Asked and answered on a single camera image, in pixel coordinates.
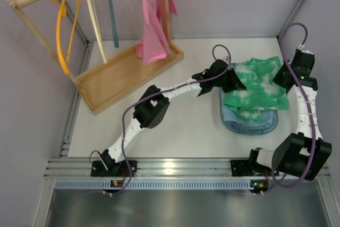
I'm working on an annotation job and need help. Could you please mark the green tie-dye trousers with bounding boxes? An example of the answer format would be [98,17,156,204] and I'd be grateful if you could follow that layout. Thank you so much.
[223,56,289,119]

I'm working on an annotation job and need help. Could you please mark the blue-grey plastic hanger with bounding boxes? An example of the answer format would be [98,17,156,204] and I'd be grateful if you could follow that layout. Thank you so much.
[108,0,119,48]

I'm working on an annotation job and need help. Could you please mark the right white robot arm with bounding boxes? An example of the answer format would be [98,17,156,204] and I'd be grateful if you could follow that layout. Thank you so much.
[249,47,332,181]

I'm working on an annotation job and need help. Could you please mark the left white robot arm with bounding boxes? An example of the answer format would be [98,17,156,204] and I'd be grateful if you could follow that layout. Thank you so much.
[100,59,246,171]

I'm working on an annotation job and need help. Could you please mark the cream plastic hanger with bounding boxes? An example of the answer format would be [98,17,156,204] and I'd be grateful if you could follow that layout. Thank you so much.
[87,0,107,64]

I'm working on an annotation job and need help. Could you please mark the orange plastic hanger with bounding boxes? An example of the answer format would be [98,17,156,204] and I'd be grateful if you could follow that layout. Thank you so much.
[44,0,84,75]

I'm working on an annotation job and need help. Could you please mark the blue plastic tray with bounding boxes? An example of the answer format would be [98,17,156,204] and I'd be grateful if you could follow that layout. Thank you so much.
[219,63,279,135]

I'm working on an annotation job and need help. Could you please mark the light blue folded cloth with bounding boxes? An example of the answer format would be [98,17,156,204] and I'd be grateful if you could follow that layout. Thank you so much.
[222,106,278,129]

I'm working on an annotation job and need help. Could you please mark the pink garment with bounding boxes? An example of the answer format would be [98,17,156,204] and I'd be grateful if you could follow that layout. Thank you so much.
[136,0,171,65]

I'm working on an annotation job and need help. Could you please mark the wooden clothes rack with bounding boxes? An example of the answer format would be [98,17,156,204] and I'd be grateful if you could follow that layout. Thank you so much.
[6,0,184,115]

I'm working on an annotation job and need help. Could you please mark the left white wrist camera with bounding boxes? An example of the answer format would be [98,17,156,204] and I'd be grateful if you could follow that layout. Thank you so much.
[222,56,231,64]

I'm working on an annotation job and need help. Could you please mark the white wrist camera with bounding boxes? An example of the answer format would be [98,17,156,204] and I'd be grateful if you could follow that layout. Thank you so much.
[296,44,313,55]
[222,56,231,64]

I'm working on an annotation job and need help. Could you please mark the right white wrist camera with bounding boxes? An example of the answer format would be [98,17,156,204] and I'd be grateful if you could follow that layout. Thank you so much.
[296,44,313,55]

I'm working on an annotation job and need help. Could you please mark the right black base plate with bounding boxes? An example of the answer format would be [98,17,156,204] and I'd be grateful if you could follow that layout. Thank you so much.
[230,159,255,177]

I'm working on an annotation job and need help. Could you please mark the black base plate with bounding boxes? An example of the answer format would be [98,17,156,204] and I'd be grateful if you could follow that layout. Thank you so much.
[90,160,130,177]
[230,159,255,177]

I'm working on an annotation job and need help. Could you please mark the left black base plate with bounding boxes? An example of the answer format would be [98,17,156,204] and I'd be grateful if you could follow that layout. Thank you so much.
[90,160,130,177]

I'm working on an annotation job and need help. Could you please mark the aluminium mounting rail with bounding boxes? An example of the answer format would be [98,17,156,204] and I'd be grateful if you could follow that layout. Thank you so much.
[44,157,332,179]

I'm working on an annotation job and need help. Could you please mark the perforated grey cable duct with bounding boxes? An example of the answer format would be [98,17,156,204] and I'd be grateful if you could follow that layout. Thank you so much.
[55,179,268,190]

